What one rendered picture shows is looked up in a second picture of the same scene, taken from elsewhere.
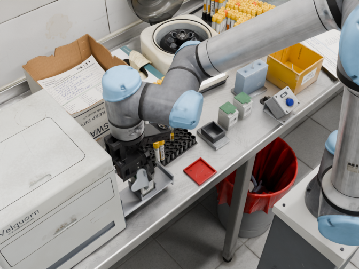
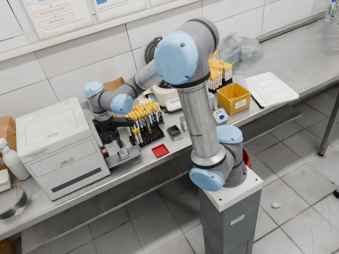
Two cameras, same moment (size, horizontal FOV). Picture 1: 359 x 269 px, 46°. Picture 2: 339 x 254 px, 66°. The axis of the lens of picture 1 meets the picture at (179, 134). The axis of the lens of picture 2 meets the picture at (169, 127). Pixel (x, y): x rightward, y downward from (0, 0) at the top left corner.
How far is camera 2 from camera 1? 47 cm
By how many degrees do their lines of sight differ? 17
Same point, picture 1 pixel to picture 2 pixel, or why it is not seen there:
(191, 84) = (127, 91)
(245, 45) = (150, 70)
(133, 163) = (107, 135)
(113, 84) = (86, 88)
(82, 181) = (72, 137)
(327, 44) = (263, 87)
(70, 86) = not seen: hidden behind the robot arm
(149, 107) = (102, 101)
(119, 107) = (91, 101)
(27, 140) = (56, 117)
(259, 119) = not seen: hidden behind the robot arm
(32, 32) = (93, 75)
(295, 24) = not seen: hidden behind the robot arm
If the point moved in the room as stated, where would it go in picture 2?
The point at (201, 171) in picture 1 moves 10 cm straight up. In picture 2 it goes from (161, 150) to (157, 136)
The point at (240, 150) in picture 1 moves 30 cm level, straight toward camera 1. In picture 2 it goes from (187, 141) to (159, 188)
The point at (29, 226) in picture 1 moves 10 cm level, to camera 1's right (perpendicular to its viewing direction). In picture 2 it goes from (43, 156) to (65, 159)
